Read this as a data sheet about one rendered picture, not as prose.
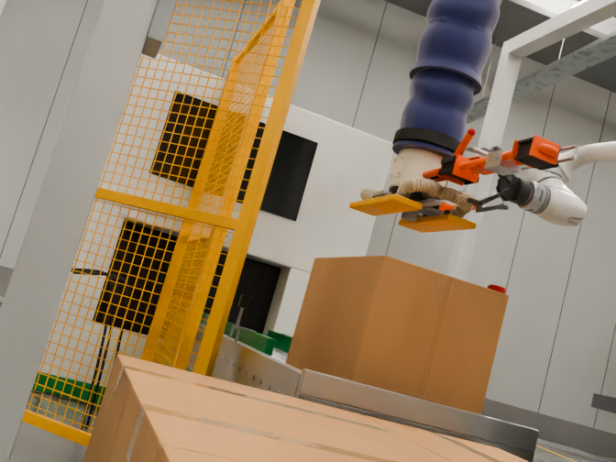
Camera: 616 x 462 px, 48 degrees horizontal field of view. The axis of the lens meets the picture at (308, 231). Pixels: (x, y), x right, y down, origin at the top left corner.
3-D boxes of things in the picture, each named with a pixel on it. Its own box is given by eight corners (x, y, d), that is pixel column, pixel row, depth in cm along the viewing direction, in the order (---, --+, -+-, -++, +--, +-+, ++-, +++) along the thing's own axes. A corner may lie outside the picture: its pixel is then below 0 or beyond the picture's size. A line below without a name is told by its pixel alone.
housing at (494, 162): (482, 168, 183) (487, 152, 184) (503, 176, 185) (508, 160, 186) (498, 164, 177) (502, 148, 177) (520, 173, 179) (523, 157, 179)
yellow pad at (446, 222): (397, 225, 241) (401, 211, 242) (422, 233, 244) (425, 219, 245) (447, 219, 209) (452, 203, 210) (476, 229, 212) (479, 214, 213)
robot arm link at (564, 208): (533, 224, 209) (522, 196, 218) (575, 238, 213) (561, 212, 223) (556, 197, 202) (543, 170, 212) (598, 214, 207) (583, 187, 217)
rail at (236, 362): (161, 344, 389) (171, 311, 391) (171, 346, 390) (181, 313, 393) (278, 450, 170) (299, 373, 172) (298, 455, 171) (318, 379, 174)
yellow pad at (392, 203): (348, 207, 235) (352, 193, 236) (374, 216, 238) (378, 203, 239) (392, 199, 203) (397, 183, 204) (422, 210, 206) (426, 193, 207)
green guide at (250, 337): (175, 320, 392) (181, 304, 393) (193, 324, 395) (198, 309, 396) (241, 356, 240) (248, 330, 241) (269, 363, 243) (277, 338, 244)
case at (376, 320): (283, 369, 238) (314, 258, 244) (387, 397, 249) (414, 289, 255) (345, 402, 181) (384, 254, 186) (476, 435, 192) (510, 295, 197)
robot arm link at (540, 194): (545, 213, 204) (530, 206, 203) (526, 214, 213) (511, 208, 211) (553, 183, 206) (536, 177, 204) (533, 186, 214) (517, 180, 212)
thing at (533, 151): (509, 159, 171) (513, 139, 172) (533, 169, 173) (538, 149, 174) (530, 154, 163) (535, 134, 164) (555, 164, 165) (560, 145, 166)
